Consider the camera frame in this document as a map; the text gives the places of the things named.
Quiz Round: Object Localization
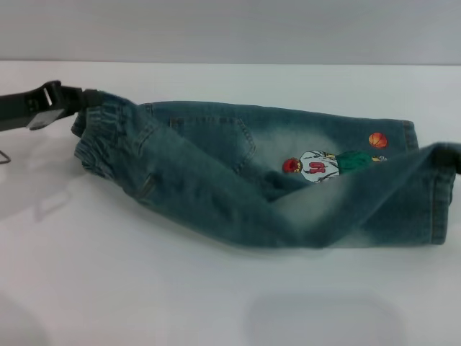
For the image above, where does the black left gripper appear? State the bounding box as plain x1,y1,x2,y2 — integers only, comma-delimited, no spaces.
0,79,106,133

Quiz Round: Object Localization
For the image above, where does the blue denim shorts basketball print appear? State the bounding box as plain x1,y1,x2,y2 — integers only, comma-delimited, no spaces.
71,89,455,250

